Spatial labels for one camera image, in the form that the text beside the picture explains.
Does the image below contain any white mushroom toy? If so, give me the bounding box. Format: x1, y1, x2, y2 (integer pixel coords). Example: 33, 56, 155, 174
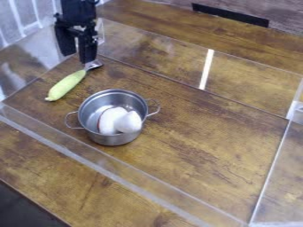
97, 107, 141, 135

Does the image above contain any black strip on wall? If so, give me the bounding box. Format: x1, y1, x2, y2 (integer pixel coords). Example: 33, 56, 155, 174
192, 3, 269, 27

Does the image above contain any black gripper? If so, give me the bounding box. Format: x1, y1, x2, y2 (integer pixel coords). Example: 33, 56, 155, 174
54, 0, 99, 64

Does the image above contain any green handled metal spoon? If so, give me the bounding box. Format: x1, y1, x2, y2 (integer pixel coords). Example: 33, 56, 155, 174
45, 59, 103, 102

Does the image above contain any clear acrylic triangle stand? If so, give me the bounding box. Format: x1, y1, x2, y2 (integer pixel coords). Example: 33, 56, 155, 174
95, 18, 105, 45

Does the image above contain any small steel pot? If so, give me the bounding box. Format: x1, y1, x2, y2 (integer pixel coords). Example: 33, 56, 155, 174
65, 89, 161, 146

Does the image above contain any clear acrylic enclosure wall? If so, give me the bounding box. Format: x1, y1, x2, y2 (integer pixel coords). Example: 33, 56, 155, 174
0, 102, 248, 227

